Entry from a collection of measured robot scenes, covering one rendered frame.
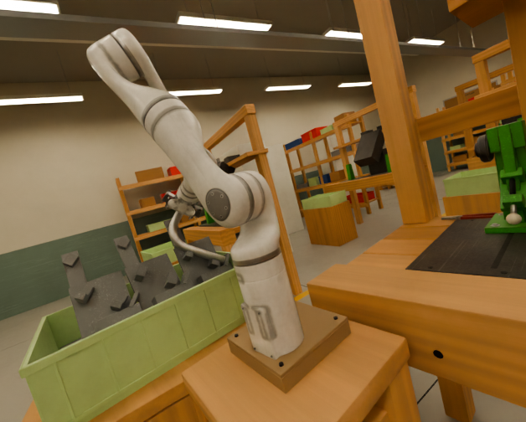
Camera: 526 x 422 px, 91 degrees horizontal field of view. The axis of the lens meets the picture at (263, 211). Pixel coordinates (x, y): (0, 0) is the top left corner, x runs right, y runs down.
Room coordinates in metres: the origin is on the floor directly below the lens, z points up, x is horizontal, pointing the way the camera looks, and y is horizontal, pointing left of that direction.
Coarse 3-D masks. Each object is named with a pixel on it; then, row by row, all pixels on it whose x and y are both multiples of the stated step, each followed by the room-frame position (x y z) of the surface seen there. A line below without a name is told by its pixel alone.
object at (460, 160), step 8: (496, 88) 7.52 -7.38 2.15; (448, 136) 9.06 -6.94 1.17; (456, 136) 8.45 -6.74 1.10; (464, 144) 8.65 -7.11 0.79; (448, 152) 8.73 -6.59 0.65; (448, 160) 8.81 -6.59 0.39; (456, 160) 8.66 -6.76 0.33; (464, 160) 8.47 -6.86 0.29; (448, 168) 8.85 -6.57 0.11; (456, 168) 9.03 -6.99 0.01
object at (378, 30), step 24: (360, 0) 1.02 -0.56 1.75; (384, 0) 0.99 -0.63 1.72; (504, 0) 0.73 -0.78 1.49; (360, 24) 1.03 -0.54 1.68; (384, 24) 0.97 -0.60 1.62; (384, 48) 0.98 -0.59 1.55; (384, 72) 0.99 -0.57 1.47; (384, 96) 1.01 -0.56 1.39; (408, 96) 1.01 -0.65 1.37; (384, 120) 1.02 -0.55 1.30; (408, 120) 0.98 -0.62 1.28; (408, 144) 0.97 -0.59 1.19; (408, 168) 0.99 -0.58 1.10; (408, 192) 1.00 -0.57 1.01; (408, 216) 1.02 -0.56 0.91; (432, 216) 1.00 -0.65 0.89
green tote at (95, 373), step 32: (128, 288) 0.96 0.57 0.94; (192, 288) 0.69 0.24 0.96; (224, 288) 0.75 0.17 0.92; (64, 320) 0.84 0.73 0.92; (128, 320) 0.59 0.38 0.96; (160, 320) 0.64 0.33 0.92; (192, 320) 0.68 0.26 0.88; (224, 320) 0.73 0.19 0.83; (32, 352) 0.55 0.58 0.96; (64, 352) 0.52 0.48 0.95; (96, 352) 0.55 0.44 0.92; (128, 352) 0.59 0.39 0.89; (160, 352) 0.62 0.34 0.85; (192, 352) 0.66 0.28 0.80; (32, 384) 0.49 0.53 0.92; (64, 384) 0.51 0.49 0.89; (96, 384) 0.54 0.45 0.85; (128, 384) 0.57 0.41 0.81; (64, 416) 0.50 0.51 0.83
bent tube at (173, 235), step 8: (176, 216) 0.99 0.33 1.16; (176, 224) 0.97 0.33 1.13; (168, 232) 0.96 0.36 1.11; (176, 232) 0.96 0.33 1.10; (176, 240) 0.94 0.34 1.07; (184, 248) 0.94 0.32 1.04; (192, 248) 0.95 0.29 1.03; (200, 256) 0.97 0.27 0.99; (208, 256) 0.97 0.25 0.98; (216, 256) 0.98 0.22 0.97; (224, 256) 1.00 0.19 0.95
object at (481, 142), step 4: (480, 136) 0.70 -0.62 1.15; (484, 136) 0.69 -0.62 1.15; (480, 140) 0.69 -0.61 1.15; (484, 140) 0.68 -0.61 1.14; (476, 144) 0.71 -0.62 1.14; (480, 144) 0.69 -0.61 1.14; (484, 144) 0.68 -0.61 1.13; (476, 148) 0.70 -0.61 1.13; (480, 148) 0.68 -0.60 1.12; (484, 148) 0.68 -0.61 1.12; (488, 148) 0.68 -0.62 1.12; (476, 152) 0.71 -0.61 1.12; (480, 152) 0.69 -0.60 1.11; (484, 152) 0.68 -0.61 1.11; (488, 152) 0.68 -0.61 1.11; (480, 156) 0.69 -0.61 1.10; (484, 156) 0.68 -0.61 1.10; (488, 156) 0.68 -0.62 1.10; (492, 156) 0.70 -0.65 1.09; (484, 160) 0.69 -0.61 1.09; (488, 160) 0.69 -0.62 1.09
